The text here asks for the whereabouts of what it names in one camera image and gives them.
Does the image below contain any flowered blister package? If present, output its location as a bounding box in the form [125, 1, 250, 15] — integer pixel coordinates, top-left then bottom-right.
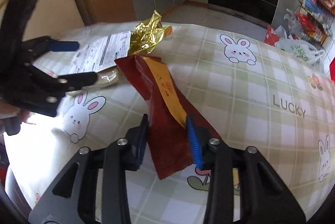
[69, 31, 131, 91]

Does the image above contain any gold foil wrapper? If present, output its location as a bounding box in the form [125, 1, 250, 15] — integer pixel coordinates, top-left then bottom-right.
[128, 10, 173, 56]

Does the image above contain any wire snack rack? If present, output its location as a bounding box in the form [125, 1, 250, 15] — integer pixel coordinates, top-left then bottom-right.
[284, 0, 334, 48]

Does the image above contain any white plastic shopping bag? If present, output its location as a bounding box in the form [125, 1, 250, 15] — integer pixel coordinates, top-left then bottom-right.
[274, 39, 325, 65]

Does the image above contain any red snack wrapper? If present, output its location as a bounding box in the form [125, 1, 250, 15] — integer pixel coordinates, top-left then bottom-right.
[115, 55, 220, 179]

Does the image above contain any person's left hand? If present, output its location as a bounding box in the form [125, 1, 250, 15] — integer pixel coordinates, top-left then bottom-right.
[0, 99, 31, 122]

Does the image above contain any checkered bunny tablecloth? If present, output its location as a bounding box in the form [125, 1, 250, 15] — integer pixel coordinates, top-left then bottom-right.
[4, 24, 334, 218]

